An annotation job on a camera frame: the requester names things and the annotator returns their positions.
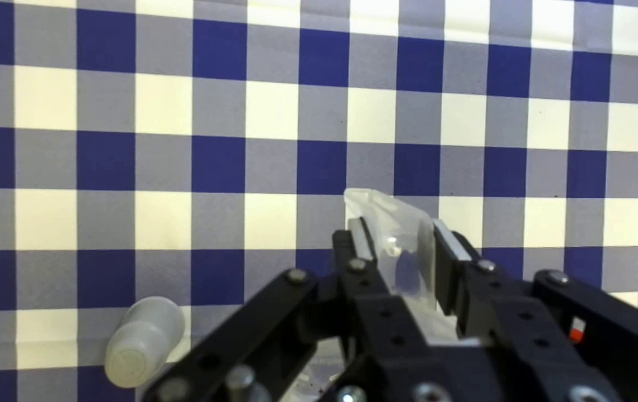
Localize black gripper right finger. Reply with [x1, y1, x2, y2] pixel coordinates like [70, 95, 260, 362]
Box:
[432, 218, 638, 402]

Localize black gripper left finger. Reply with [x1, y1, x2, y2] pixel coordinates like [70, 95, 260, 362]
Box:
[138, 217, 440, 402]

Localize clear plastic measuring jug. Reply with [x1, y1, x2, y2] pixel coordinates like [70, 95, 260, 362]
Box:
[283, 187, 458, 402]

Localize small clear plastic cup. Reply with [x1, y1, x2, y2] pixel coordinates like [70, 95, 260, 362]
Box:
[102, 296, 186, 389]

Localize blue white checkered tablecloth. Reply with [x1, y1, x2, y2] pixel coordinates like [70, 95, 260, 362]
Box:
[0, 0, 638, 402]

